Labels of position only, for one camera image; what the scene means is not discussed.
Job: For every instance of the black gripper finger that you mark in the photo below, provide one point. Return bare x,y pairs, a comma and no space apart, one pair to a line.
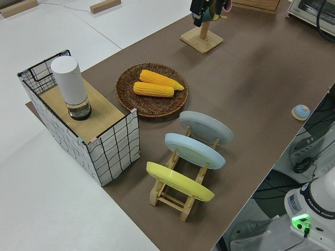
217,5
199,11

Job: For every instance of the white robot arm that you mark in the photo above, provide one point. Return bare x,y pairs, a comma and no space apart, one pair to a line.
322,193

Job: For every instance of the light wooden drawer cabinet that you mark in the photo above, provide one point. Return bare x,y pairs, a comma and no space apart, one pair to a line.
256,5

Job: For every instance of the dark blue mug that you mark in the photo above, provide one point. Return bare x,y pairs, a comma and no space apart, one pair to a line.
208,16

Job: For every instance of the pink mug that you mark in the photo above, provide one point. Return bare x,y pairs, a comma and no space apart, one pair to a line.
227,4

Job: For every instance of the wooden mug rack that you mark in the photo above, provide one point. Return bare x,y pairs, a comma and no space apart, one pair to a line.
201,41

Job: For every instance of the yellow corn cob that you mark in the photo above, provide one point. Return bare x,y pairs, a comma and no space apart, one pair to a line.
153,90
159,78

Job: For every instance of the brown table mat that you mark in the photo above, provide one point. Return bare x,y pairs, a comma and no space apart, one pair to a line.
248,78

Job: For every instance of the white toaster oven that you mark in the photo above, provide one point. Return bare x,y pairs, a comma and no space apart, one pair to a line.
303,10

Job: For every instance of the wooden block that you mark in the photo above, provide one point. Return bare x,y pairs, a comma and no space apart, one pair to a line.
18,8
104,5

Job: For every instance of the grey plate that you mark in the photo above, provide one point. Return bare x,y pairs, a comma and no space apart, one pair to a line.
206,125

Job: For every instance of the brown wicker basket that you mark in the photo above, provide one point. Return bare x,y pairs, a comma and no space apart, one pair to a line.
131,104

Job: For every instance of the blue dome bell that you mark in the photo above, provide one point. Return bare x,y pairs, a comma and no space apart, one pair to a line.
301,112

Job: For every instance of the light blue plate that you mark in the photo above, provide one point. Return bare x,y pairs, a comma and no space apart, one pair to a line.
193,151

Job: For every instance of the yellow plate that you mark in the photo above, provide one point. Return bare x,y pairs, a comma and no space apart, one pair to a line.
178,180

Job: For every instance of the wooden plate rack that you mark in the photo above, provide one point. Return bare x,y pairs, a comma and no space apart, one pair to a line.
157,196

